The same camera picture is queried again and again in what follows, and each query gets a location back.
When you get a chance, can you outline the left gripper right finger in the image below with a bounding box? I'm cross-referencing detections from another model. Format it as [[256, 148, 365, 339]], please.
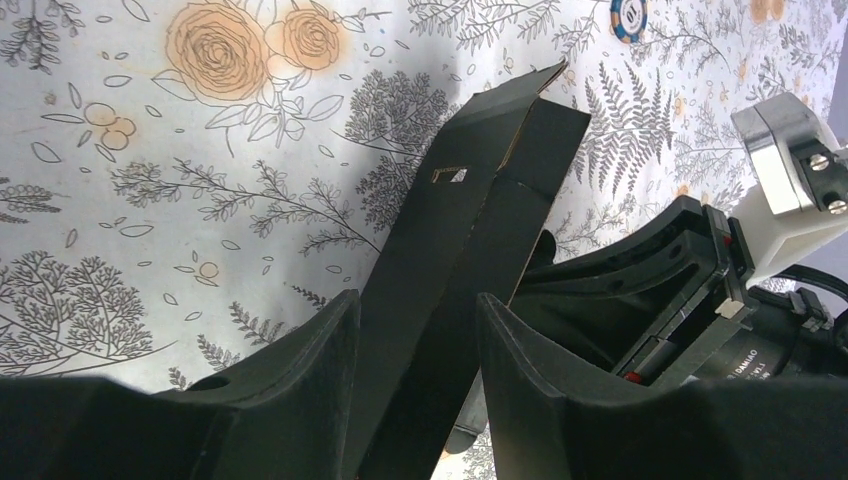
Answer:
[[477, 293, 847, 479]]

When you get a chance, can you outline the floral tablecloth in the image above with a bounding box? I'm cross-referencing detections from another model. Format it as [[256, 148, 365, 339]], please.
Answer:
[[0, 0, 848, 480]]

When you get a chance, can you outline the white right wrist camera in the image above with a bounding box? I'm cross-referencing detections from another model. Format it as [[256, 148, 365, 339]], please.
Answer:
[[731, 92, 847, 287]]

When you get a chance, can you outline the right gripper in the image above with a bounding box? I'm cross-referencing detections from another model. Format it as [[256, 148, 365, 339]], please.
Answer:
[[510, 197, 847, 385]]

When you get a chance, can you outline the small black ring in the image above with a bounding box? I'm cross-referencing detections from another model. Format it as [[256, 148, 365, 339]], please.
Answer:
[[609, 0, 654, 44]]

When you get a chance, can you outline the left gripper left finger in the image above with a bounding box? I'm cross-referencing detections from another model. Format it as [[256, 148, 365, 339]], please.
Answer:
[[1, 290, 360, 479]]

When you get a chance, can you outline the black paper box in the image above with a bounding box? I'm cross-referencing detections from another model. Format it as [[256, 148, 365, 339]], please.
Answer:
[[342, 63, 590, 479]]

